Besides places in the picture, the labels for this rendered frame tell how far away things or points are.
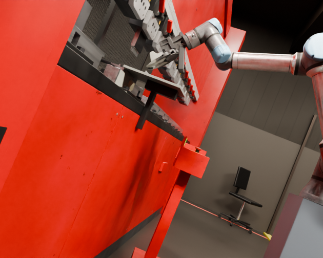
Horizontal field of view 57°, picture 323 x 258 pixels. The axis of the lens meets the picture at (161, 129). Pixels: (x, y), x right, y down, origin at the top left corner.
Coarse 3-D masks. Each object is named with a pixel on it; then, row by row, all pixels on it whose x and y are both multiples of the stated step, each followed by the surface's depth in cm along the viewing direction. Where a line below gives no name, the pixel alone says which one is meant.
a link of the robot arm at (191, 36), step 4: (188, 32) 131; (192, 32) 130; (188, 36) 130; (192, 36) 130; (196, 36) 130; (188, 40) 130; (192, 40) 130; (196, 40) 130; (192, 44) 131; (196, 44) 131; (192, 48) 133
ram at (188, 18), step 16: (176, 0) 150; (192, 0) 175; (208, 0) 211; (224, 0) 264; (176, 16) 160; (192, 16) 189; (208, 16) 231; (224, 16) 297; (176, 32) 171; (192, 64) 245; (208, 64) 320
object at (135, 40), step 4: (136, 32) 132; (140, 32) 132; (136, 36) 132; (140, 36) 134; (144, 36) 137; (132, 40) 132; (136, 40) 131; (140, 40) 135; (144, 40) 139; (132, 44) 132; (136, 44) 133; (140, 44) 137; (144, 44) 141; (132, 48) 133; (136, 48) 135; (140, 48) 139; (136, 52) 139; (140, 52) 141; (136, 56) 140
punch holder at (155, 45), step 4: (164, 16) 146; (164, 20) 146; (160, 24) 146; (164, 24) 146; (160, 28) 146; (164, 28) 148; (160, 32) 146; (164, 32) 151; (156, 36) 146; (160, 36) 147; (164, 36) 153; (148, 40) 147; (152, 40) 147; (156, 40) 146; (160, 40) 150; (148, 44) 147; (152, 44) 147; (156, 44) 146; (148, 48) 154; (152, 48) 151; (156, 48) 148; (160, 48) 154; (156, 52) 155
